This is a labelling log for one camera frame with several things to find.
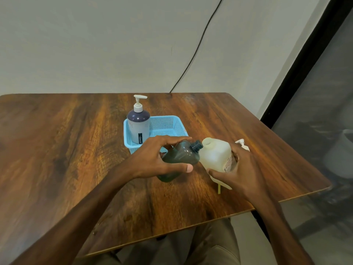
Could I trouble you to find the person's left hand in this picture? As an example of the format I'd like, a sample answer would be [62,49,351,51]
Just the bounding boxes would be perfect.
[125,135,193,180]

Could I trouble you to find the person's right hand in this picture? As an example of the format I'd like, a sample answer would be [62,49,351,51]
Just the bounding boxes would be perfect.
[206,142,265,202]

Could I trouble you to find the white pump head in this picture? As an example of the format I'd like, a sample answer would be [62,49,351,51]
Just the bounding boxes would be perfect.
[235,139,250,152]

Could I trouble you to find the large translucent bottle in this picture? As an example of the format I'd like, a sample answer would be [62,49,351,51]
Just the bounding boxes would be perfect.
[198,137,238,191]

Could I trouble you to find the small purple and white bottle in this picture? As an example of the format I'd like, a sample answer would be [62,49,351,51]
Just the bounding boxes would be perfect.
[126,95,151,144]

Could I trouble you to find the small dark green bottle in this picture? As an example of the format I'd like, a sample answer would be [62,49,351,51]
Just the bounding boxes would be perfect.
[156,139,204,183]

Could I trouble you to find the blue plastic basket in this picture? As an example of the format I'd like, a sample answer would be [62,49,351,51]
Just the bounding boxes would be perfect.
[123,115,189,155]

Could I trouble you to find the person's right forearm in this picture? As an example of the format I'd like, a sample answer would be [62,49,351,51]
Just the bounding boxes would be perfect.
[248,190,315,265]

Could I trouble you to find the person's left forearm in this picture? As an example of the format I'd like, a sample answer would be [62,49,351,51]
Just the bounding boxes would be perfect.
[11,168,138,265]

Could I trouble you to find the person's beige trousers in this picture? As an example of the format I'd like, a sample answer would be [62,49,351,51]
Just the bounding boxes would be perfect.
[74,218,240,265]

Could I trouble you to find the white plant pot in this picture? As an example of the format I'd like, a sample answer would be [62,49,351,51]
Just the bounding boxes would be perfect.
[322,129,353,172]

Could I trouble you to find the black cable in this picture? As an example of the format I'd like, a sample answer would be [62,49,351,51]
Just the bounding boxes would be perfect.
[170,0,224,93]

